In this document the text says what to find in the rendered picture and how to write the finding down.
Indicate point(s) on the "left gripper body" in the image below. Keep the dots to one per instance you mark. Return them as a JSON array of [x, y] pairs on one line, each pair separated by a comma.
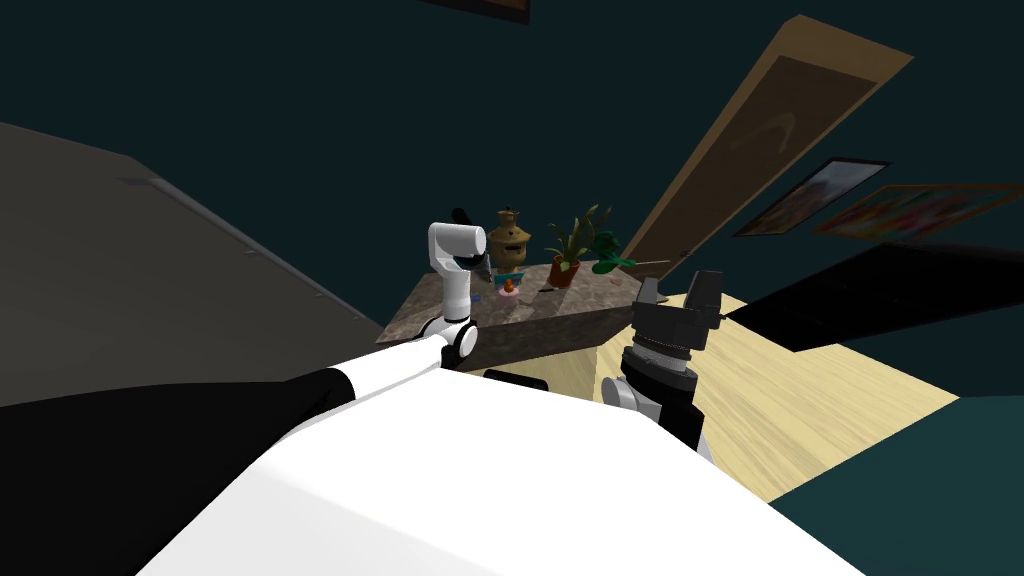
[[462, 216]]

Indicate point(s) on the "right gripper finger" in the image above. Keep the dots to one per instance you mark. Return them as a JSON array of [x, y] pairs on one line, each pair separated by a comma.
[[706, 292], [649, 293]]

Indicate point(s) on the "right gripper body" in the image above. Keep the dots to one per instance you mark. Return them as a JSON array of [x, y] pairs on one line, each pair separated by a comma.
[[672, 326]]

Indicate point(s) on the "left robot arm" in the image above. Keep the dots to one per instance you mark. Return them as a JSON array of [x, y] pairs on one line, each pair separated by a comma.
[[453, 292]]

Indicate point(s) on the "brass urn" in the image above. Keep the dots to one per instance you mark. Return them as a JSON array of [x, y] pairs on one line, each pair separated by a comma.
[[509, 238]]

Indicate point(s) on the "brown marble table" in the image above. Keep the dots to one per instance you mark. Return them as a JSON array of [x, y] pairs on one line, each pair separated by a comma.
[[592, 300]]

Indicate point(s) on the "dark green leafy plant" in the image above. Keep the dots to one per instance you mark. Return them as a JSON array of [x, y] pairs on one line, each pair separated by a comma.
[[608, 248]]

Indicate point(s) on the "teal book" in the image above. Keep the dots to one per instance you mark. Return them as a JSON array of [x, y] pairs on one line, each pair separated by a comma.
[[516, 275]]

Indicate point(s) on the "orange item on pink dish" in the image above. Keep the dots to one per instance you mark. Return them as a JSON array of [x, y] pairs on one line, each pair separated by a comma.
[[508, 288]]

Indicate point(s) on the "potted plant in red pot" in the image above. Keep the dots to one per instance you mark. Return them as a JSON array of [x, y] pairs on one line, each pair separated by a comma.
[[566, 264]]

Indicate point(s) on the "black framed picture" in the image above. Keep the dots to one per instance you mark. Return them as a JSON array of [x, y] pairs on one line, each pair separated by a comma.
[[808, 198]]

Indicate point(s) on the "brown wooden door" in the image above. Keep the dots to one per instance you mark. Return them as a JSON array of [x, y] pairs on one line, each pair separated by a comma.
[[768, 136]]

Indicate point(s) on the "black flat furniture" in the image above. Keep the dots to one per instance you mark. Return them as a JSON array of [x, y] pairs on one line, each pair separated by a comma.
[[888, 296]]

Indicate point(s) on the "dark framed picture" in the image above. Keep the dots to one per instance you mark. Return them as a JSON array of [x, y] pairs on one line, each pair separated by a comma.
[[488, 6]]

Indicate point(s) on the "colourful brown framed picture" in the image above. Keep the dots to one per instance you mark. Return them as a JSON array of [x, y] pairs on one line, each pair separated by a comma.
[[920, 210]]

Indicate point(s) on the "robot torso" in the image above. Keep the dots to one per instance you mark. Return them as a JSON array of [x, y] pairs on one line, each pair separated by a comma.
[[480, 480]]

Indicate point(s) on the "large grey cabinet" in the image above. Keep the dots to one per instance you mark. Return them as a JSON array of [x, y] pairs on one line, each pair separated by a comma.
[[120, 272]]

